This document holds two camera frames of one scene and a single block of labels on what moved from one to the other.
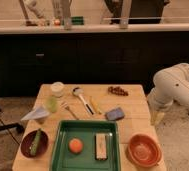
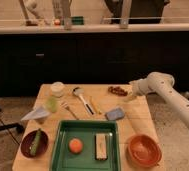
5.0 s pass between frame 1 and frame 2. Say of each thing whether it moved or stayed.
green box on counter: stayed
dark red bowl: stayed
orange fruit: stayed
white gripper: moved
